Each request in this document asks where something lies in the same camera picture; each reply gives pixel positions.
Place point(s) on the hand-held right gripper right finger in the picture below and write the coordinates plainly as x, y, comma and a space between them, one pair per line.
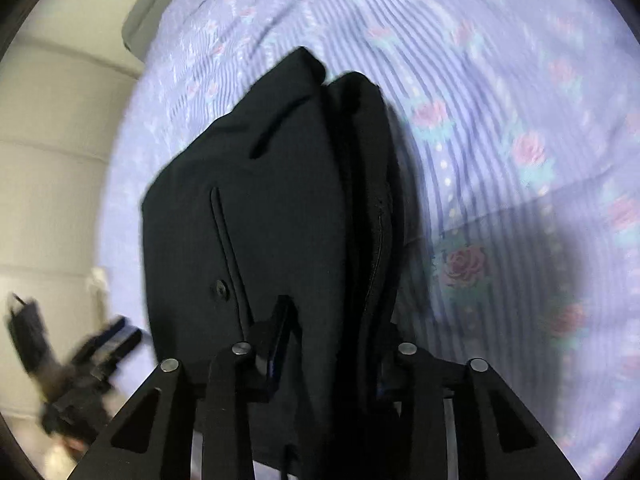
405, 375

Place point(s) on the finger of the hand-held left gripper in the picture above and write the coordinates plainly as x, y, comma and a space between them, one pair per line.
30, 335
115, 342

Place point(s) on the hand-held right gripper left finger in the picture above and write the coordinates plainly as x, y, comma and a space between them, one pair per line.
272, 355

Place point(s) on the black pants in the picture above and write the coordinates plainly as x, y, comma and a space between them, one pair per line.
280, 185

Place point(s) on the purple floral bed sheet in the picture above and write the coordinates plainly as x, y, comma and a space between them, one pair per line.
500, 85

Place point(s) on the grey bed frame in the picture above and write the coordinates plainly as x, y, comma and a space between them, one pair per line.
142, 20

